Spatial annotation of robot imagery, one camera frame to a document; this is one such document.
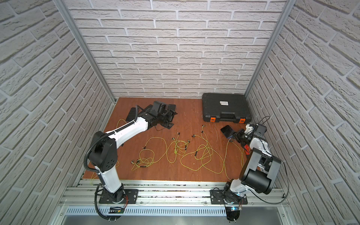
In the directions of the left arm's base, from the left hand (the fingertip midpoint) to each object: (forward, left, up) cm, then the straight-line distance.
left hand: (180, 114), depth 87 cm
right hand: (-8, -36, -9) cm, 38 cm away
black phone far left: (+17, +40, -22) cm, 49 cm away
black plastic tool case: (+17, -30, -11) cm, 36 cm away
